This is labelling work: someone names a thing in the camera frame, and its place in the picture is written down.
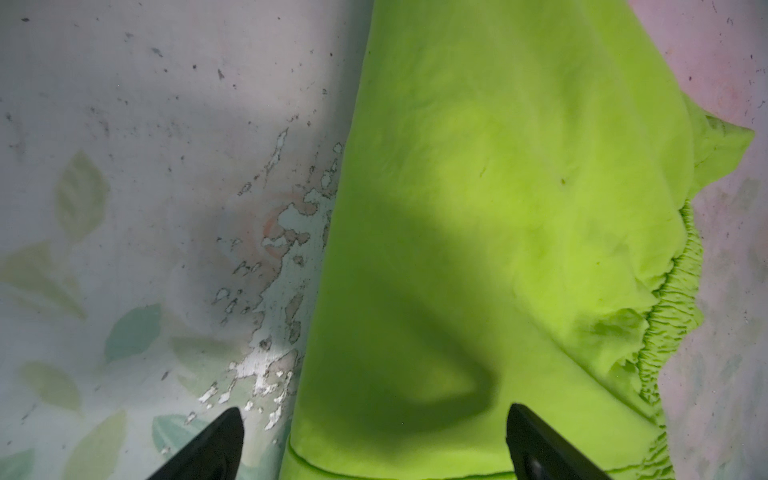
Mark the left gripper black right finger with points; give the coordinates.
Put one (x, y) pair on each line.
(539, 452)

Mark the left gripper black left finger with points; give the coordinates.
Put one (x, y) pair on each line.
(215, 453)

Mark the lime green shorts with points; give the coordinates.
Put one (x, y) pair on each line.
(513, 224)

